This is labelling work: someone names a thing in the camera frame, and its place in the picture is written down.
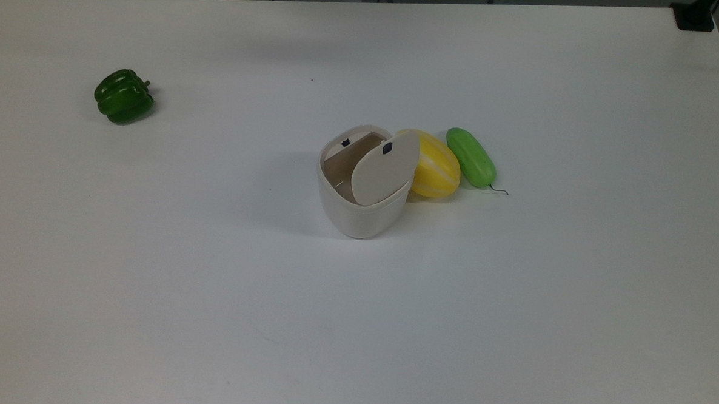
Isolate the light green cucumber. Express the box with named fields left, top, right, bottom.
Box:
left=444, top=127, right=512, bottom=196

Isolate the yellow striped melon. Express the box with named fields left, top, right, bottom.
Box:
left=393, top=129, right=463, bottom=200

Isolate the beige plastic garbage bin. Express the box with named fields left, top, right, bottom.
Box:
left=313, top=123, right=414, bottom=242

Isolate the beige oval bin lid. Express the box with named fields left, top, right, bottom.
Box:
left=350, top=127, right=421, bottom=209

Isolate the green bell pepper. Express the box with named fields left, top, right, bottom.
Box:
left=92, top=68, right=156, bottom=127

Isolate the black clamp block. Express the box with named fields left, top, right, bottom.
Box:
left=671, top=0, right=717, bottom=33

